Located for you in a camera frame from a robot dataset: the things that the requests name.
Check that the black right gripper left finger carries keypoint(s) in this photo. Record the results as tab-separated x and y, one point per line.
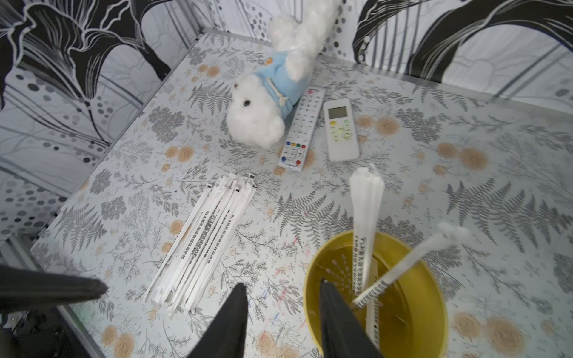
226	335

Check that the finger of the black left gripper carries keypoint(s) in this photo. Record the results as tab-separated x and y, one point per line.
23	290

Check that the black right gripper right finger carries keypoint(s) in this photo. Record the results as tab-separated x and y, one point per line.
342	335

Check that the white remote control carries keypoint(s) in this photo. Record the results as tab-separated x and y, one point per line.
298	140

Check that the white remote with screen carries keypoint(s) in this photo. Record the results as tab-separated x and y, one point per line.
342	137

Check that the white teddy bear blue shirt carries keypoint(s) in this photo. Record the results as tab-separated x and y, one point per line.
261	101

